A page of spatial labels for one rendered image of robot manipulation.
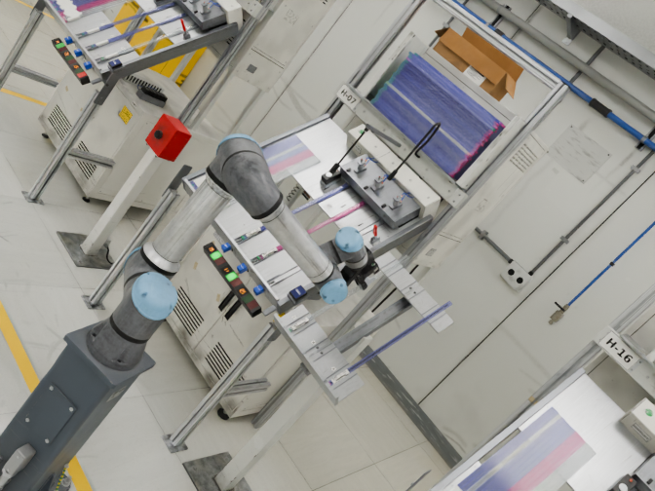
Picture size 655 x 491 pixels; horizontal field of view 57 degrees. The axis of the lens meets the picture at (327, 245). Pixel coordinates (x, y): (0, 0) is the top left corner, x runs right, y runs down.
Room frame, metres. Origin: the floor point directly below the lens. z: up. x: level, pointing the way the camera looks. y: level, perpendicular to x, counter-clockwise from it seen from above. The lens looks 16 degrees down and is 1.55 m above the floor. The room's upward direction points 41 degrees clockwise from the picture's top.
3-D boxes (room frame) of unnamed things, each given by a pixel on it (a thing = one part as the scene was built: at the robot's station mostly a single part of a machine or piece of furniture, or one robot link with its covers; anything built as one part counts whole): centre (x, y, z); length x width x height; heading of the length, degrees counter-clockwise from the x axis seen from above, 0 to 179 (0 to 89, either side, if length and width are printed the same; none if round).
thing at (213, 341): (2.64, 0.00, 0.31); 0.70 x 0.65 x 0.62; 62
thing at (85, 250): (2.56, 0.85, 0.39); 0.24 x 0.24 x 0.78; 62
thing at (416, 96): (2.50, 0.01, 1.52); 0.51 x 0.13 x 0.27; 62
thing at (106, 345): (1.37, 0.25, 0.60); 0.15 x 0.15 x 0.10
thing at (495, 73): (2.82, -0.04, 1.82); 0.68 x 0.30 x 0.20; 62
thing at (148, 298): (1.38, 0.26, 0.72); 0.13 x 0.12 x 0.14; 32
